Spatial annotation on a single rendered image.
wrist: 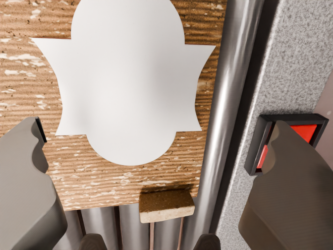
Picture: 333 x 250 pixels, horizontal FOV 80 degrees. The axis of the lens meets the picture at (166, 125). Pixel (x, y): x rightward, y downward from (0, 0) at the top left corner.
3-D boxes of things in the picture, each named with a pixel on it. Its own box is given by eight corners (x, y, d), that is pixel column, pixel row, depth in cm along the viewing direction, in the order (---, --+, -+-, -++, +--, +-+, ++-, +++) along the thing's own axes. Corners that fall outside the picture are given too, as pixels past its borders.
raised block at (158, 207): (189, 187, 23) (196, 207, 21) (188, 198, 24) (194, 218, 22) (138, 192, 22) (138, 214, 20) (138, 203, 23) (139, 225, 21)
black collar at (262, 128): (317, 112, 24) (330, 119, 22) (294, 163, 27) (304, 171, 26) (258, 114, 22) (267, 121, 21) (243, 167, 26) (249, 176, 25)
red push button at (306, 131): (308, 119, 24) (318, 124, 23) (291, 158, 27) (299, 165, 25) (263, 120, 23) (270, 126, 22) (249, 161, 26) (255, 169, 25)
